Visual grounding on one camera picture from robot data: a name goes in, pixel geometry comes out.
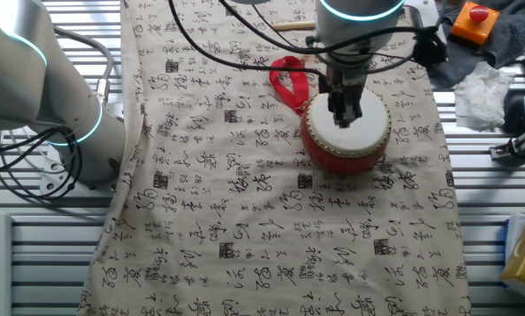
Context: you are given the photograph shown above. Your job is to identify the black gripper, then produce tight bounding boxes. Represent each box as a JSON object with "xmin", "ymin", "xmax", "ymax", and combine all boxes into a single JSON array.
[{"xmin": 325, "ymin": 65, "xmax": 370, "ymax": 128}]

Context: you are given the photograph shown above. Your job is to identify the wooden drumstick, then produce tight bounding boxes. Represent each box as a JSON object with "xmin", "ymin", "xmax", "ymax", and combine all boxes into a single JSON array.
[{"xmin": 273, "ymin": 20, "xmax": 317, "ymax": 32}]

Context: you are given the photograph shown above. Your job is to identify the red drum with white skin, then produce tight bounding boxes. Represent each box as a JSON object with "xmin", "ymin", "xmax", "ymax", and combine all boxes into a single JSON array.
[{"xmin": 299, "ymin": 87, "xmax": 393, "ymax": 176}]

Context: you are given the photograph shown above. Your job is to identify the white crumpled tissue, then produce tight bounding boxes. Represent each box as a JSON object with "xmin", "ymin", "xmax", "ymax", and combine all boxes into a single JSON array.
[{"xmin": 453, "ymin": 61, "xmax": 516, "ymax": 132}]

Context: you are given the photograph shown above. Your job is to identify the beige calligraphy print cloth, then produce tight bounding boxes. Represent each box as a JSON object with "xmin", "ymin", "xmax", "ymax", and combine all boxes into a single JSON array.
[{"xmin": 76, "ymin": 0, "xmax": 472, "ymax": 316}]

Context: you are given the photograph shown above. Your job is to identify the orange emergency stop box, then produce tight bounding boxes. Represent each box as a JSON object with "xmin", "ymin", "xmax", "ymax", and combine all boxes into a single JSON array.
[{"xmin": 449, "ymin": 0, "xmax": 500, "ymax": 47}]

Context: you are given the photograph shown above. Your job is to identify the red ribbon strap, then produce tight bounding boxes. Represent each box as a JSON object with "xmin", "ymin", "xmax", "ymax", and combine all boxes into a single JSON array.
[{"xmin": 269, "ymin": 55, "xmax": 311, "ymax": 118}]

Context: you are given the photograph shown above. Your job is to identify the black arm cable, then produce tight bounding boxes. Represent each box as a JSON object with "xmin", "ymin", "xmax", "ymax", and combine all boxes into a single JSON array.
[{"xmin": 168, "ymin": 0, "xmax": 426, "ymax": 76}]

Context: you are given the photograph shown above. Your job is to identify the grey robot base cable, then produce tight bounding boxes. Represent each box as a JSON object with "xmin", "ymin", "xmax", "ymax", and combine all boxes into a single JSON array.
[{"xmin": 54, "ymin": 25, "xmax": 115, "ymax": 106}]

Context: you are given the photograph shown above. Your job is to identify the black base cable bundle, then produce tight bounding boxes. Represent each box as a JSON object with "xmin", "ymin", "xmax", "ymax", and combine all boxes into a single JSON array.
[{"xmin": 0, "ymin": 126, "xmax": 84, "ymax": 202}]

